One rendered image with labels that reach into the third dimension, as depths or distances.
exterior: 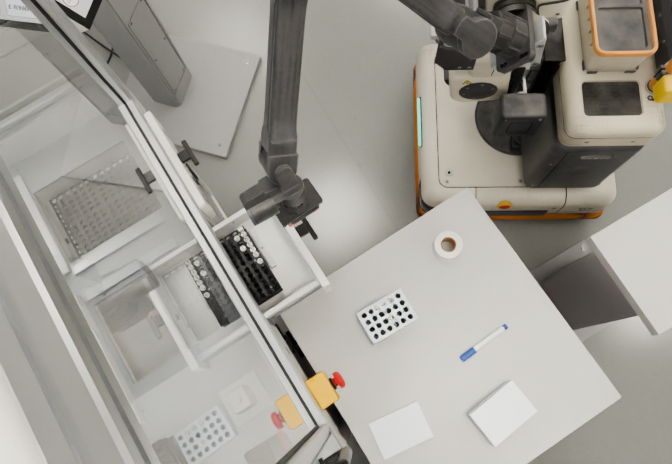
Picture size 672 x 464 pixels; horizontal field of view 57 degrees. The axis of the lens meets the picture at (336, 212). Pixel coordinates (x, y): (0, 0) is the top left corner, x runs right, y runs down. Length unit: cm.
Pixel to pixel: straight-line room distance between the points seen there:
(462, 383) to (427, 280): 26
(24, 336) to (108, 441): 8
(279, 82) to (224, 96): 149
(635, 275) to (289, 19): 107
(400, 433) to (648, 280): 71
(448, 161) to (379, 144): 40
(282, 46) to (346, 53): 158
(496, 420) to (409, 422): 20
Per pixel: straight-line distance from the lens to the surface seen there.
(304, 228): 146
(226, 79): 263
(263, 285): 146
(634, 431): 250
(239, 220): 153
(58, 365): 37
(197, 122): 257
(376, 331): 153
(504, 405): 154
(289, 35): 108
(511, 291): 161
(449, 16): 121
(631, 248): 172
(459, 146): 220
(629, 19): 178
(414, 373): 157
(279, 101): 112
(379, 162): 246
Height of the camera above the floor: 232
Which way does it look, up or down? 75 degrees down
